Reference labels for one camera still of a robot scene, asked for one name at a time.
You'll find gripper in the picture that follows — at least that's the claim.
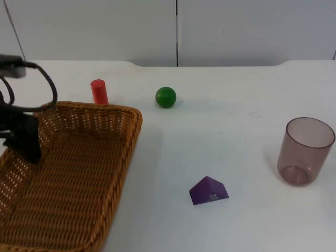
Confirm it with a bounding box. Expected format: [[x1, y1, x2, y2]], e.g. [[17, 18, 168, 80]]
[[0, 97, 43, 165]]

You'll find brown wicker basket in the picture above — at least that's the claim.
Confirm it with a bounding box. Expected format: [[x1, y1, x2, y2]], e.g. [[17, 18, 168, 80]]
[[0, 100, 143, 252]]

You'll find red cylinder block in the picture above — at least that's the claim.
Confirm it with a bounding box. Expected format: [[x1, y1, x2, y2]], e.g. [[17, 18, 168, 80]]
[[90, 79, 110, 105]]

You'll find purple triangular block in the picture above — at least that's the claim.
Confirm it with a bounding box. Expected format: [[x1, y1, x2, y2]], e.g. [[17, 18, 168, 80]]
[[188, 175, 229, 206]]

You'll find green ball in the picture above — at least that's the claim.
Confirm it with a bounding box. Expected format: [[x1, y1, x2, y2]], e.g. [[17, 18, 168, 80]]
[[155, 86, 177, 109]]

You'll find clear cup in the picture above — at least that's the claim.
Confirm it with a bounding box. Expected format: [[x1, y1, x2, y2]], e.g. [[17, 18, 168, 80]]
[[277, 117, 336, 187]]

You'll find black cable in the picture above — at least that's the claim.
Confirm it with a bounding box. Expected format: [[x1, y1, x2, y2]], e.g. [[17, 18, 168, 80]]
[[10, 60, 58, 112], [0, 76, 16, 105]]

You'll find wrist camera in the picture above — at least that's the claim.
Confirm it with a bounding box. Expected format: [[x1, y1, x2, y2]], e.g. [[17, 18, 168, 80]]
[[0, 54, 27, 78]]

